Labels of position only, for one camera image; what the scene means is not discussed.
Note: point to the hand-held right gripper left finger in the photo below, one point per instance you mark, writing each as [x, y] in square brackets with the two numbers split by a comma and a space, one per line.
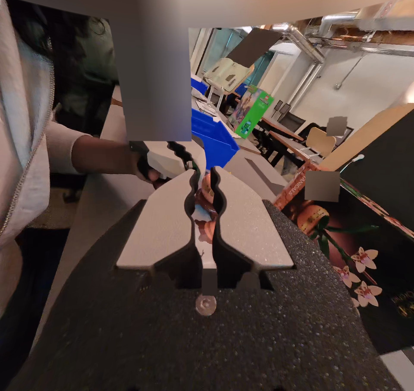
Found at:
[158, 229]

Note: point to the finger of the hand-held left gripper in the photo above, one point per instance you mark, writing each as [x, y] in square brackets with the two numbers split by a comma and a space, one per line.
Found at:
[165, 163]
[201, 158]

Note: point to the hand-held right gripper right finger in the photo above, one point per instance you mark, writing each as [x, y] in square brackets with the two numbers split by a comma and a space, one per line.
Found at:
[252, 229]

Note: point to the person's left forearm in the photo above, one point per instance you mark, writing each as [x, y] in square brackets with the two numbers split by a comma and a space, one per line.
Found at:
[97, 154]

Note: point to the grey desk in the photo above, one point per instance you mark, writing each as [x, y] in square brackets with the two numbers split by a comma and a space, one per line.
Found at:
[97, 203]

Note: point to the wooden-edged background desk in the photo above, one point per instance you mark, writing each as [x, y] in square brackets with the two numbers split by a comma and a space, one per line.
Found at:
[281, 132]

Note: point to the person's left hand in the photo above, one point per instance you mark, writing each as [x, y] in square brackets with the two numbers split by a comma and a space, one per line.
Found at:
[132, 161]

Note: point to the blue plastic bin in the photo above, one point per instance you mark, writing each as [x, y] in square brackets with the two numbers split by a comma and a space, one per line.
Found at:
[213, 138]
[199, 85]

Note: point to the terracotta brick flower pot model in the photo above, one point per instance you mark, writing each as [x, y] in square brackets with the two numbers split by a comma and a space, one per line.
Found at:
[203, 187]

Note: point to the open instruction booklet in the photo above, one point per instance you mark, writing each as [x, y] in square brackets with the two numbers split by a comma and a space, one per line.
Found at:
[203, 229]

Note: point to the green toy set box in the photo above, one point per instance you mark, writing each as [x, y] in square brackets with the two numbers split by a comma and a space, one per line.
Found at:
[255, 112]

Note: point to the black orchid print set box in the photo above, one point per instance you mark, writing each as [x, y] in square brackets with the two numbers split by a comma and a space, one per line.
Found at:
[355, 235]

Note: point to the pale wooden chair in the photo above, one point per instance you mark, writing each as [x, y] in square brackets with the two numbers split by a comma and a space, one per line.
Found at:
[320, 140]

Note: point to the silver ventilation duct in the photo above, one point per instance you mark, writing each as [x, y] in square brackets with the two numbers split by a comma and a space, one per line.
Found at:
[300, 38]

